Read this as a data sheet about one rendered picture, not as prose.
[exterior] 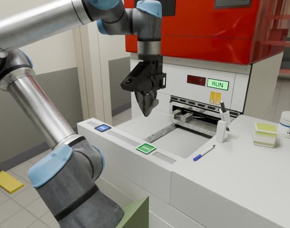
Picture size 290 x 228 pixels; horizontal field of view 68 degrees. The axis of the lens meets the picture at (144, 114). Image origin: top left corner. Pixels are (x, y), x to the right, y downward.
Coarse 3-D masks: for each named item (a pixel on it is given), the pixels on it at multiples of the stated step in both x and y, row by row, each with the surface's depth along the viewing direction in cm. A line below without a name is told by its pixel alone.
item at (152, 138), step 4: (172, 124) 127; (176, 124) 129; (164, 128) 122; (168, 128) 124; (172, 128) 127; (156, 132) 118; (160, 132) 118; (164, 132) 121; (168, 132) 125; (152, 136) 114; (156, 136) 116; (160, 136) 119; (148, 140) 112; (152, 140) 114
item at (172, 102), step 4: (172, 100) 139; (172, 104) 139; (176, 104) 137; (180, 104) 135; (184, 104) 133; (188, 104) 132; (172, 108) 140; (188, 108) 132; (192, 108) 130; (196, 108) 128; (200, 108) 127; (200, 112) 127; (204, 112) 125; (208, 112) 123; (212, 112) 122; (216, 112) 121; (216, 116) 121; (220, 116) 119; (232, 116) 115; (200, 120) 128; (204, 120) 127; (232, 120) 115; (216, 124) 122
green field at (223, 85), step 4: (208, 80) 119; (212, 80) 117; (216, 80) 116; (208, 84) 119; (212, 84) 118; (216, 84) 116; (220, 84) 115; (224, 84) 113; (220, 88) 115; (224, 88) 114
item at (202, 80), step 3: (189, 78) 126; (192, 78) 125; (195, 78) 124; (198, 78) 122; (201, 78) 121; (204, 78) 120; (189, 81) 127; (192, 81) 126; (195, 81) 124; (198, 81) 123; (201, 81) 122; (204, 81) 120; (201, 84) 122
